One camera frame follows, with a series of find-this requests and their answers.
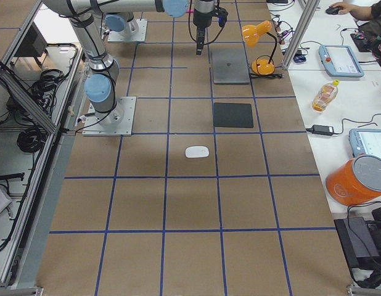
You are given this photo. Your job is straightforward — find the black computer mouse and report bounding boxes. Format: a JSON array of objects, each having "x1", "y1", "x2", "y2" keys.
[{"x1": 325, "y1": 7, "x2": 341, "y2": 15}]

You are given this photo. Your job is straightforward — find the orange juice bottle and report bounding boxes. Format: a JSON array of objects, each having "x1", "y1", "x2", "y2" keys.
[{"x1": 312, "y1": 80, "x2": 340, "y2": 112}]

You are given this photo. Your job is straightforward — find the white computer mouse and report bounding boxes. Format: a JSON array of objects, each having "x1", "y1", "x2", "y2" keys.
[{"x1": 185, "y1": 146, "x2": 210, "y2": 158}]

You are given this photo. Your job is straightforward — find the coiled black cables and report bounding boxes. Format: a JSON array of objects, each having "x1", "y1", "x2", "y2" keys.
[{"x1": 17, "y1": 125, "x2": 46, "y2": 154}]

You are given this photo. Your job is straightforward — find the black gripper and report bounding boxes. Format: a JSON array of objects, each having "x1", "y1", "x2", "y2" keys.
[{"x1": 193, "y1": 0, "x2": 227, "y2": 56}]

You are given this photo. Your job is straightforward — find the black mousepad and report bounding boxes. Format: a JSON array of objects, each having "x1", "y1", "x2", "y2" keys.
[{"x1": 213, "y1": 102, "x2": 254, "y2": 128}]

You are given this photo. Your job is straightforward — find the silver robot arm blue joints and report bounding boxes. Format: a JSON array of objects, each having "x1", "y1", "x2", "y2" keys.
[{"x1": 43, "y1": 1, "x2": 188, "y2": 117}]

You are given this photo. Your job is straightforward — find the aluminium frame post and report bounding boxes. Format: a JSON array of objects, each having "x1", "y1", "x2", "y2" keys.
[{"x1": 282, "y1": 0, "x2": 319, "y2": 70}]

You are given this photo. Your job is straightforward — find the orange desk lamp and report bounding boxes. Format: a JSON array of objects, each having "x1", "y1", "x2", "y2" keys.
[{"x1": 241, "y1": 20, "x2": 277, "y2": 76}]

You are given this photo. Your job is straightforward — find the grey closed notebook laptop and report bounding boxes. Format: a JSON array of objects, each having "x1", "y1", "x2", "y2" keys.
[{"x1": 211, "y1": 48, "x2": 250, "y2": 85}]

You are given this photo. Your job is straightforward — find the black power adapter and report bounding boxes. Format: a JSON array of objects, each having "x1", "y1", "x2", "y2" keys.
[{"x1": 310, "y1": 125, "x2": 335, "y2": 136}]

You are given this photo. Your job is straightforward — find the blue teach pendant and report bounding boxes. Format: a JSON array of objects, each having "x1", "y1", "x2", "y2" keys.
[
  {"x1": 318, "y1": 45, "x2": 364, "y2": 78},
  {"x1": 348, "y1": 128, "x2": 381, "y2": 158}
]

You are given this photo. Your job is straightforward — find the aluminium frame left rail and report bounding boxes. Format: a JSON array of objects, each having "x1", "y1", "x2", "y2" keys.
[{"x1": 0, "y1": 61, "x2": 59, "y2": 134}]

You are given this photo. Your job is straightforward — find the person hand on mouse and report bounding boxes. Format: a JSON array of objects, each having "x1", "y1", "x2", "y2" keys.
[{"x1": 329, "y1": 1, "x2": 354, "y2": 14}]

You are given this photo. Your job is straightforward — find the black box device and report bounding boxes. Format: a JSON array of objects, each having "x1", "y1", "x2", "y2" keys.
[{"x1": 334, "y1": 217, "x2": 381, "y2": 270}]

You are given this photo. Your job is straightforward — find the orange cylindrical container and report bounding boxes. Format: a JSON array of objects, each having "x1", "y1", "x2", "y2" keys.
[{"x1": 326, "y1": 154, "x2": 381, "y2": 206}]

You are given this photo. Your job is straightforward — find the near blue teach pendant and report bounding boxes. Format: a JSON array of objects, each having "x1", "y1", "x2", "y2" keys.
[{"x1": 348, "y1": 128, "x2": 381, "y2": 158}]

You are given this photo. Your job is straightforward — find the far blue teach pendant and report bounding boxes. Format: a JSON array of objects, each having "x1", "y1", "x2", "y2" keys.
[{"x1": 318, "y1": 45, "x2": 364, "y2": 78}]

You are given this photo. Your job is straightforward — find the black lamp power cord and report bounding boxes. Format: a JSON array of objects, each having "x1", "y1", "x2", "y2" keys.
[{"x1": 248, "y1": 72, "x2": 285, "y2": 80}]

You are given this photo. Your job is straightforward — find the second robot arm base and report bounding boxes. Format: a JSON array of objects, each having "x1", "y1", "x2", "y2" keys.
[{"x1": 105, "y1": 14, "x2": 139, "y2": 38}]

